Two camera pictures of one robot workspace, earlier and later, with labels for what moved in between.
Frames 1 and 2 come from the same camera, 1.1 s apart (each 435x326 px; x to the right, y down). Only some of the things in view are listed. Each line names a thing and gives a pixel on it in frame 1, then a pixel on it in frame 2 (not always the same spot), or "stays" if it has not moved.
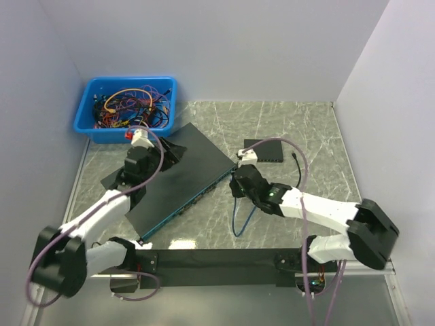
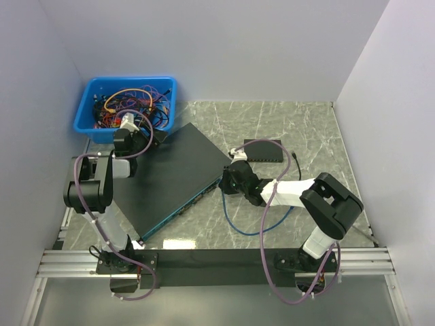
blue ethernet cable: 233,214 -> 251,233
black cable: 295,157 stays
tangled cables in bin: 138,106 stays
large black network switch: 200,170 stays
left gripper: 173,155 -> 159,136
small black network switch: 268,151 stays
